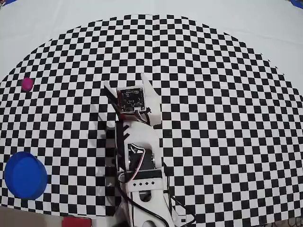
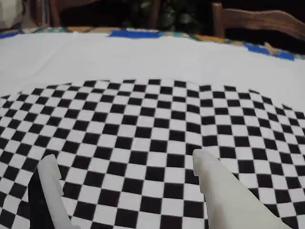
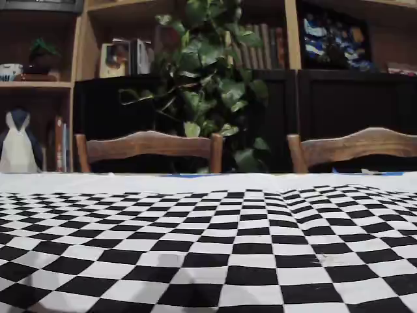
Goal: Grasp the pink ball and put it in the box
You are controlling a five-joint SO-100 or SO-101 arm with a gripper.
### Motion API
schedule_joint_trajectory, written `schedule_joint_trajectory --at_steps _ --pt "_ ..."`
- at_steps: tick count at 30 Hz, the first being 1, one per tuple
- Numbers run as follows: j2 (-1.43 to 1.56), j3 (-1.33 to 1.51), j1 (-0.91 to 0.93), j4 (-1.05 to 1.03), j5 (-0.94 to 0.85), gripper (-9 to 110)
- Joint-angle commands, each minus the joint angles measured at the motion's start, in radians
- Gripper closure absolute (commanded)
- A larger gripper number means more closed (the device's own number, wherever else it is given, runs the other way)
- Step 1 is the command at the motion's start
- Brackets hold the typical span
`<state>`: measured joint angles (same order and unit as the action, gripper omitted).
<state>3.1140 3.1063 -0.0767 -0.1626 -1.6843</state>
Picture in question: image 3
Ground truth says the black white checkered mat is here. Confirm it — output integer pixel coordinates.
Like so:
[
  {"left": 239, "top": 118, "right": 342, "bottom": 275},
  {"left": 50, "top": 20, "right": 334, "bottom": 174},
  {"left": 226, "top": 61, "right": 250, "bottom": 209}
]
[{"left": 0, "top": 171, "right": 417, "bottom": 313}]

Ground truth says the dark photo frame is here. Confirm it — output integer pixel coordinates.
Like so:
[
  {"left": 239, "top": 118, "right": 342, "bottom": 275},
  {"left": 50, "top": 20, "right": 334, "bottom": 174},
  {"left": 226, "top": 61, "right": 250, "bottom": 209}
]
[{"left": 130, "top": 38, "right": 154, "bottom": 75}]

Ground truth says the red flat book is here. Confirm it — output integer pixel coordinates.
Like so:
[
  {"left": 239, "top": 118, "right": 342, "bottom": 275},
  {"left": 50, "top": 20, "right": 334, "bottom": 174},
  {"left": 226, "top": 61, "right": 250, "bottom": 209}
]
[{"left": 14, "top": 74, "right": 61, "bottom": 82}]

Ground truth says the blue tape strip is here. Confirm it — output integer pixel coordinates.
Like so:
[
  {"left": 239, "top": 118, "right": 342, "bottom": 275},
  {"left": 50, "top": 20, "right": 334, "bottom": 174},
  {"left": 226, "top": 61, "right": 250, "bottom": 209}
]
[
  {"left": 332, "top": 168, "right": 405, "bottom": 177},
  {"left": 179, "top": 173, "right": 225, "bottom": 179}
]

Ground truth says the black electronic device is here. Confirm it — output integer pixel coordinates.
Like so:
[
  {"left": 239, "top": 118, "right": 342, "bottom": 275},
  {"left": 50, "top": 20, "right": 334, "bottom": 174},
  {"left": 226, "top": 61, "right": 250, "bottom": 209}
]
[{"left": 0, "top": 0, "right": 84, "bottom": 14}]

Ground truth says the wooden photo frame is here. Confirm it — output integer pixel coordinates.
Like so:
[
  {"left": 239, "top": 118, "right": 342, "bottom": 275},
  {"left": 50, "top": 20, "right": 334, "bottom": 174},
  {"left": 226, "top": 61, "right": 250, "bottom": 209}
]
[{"left": 99, "top": 42, "right": 131, "bottom": 78}]

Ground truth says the white blue patterned mug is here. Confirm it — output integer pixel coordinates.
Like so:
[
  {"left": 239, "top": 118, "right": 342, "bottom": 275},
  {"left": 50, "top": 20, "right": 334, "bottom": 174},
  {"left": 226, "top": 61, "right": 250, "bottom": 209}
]
[{"left": 0, "top": 63, "right": 23, "bottom": 82}]

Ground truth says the wide light wooden shelf unit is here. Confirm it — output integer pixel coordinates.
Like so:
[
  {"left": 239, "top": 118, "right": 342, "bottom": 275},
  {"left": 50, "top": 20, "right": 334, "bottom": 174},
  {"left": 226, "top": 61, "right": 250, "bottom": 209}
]
[{"left": 74, "top": 0, "right": 417, "bottom": 79}]

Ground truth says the pink patterned box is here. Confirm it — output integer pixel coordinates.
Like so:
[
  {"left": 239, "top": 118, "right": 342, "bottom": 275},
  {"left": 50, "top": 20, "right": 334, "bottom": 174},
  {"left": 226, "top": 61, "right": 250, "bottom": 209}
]
[{"left": 386, "top": 61, "right": 417, "bottom": 76}]

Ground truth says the green leafy pothos plant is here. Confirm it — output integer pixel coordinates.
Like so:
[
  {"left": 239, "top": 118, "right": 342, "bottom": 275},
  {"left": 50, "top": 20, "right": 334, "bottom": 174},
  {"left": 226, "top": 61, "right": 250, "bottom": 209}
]
[{"left": 119, "top": 0, "right": 271, "bottom": 173}]

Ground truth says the blue white penguin plush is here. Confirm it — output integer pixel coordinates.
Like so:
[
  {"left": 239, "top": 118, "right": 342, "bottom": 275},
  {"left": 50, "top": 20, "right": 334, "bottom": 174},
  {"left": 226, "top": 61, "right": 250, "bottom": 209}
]
[{"left": 0, "top": 108, "right": 43, "bottom": 173}]

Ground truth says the black cabinet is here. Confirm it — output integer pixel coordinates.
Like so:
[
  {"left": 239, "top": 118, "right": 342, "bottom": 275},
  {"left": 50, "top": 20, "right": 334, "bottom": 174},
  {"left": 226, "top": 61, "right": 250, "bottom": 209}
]
[{"left": 73, "top": 68, "right": 417, "bottom": 173}]

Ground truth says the green bonsai model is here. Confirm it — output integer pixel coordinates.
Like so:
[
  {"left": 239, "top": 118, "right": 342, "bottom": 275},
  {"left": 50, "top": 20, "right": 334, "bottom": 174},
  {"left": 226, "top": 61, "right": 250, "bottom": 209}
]
[{"left": 22, "top": 37, "right": 63, "bottom": 76}]

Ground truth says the orange spined book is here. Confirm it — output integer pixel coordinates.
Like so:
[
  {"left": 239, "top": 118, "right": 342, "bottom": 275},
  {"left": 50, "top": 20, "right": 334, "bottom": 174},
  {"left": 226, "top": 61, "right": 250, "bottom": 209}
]
[{"left": 54, "top": 116, "right": 65, "bottom": 173}]

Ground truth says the brown wooden chair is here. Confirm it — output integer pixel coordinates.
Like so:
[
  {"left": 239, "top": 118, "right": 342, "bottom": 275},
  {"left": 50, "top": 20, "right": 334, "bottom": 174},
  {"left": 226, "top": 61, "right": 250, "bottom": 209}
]
[
  {"left": 74, "top": 130, "right": 224, "bottom": 173},
  {"left": 287, "top": 127, "right": 417, "bottom": 173}
]

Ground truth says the blue starry night painting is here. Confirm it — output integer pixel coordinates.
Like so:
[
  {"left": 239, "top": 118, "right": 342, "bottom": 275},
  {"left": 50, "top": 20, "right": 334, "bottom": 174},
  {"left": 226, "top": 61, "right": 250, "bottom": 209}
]
[{"left": 301, "top": 9, "right": 374, "bottom": 71}]

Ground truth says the tall light wooden bookshelf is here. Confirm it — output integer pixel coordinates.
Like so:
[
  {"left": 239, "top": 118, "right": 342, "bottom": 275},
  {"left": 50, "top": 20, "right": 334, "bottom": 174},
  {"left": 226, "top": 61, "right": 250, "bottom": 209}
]
[{"left": 0, "top": 12, "right": 81, "bottom": 173}]

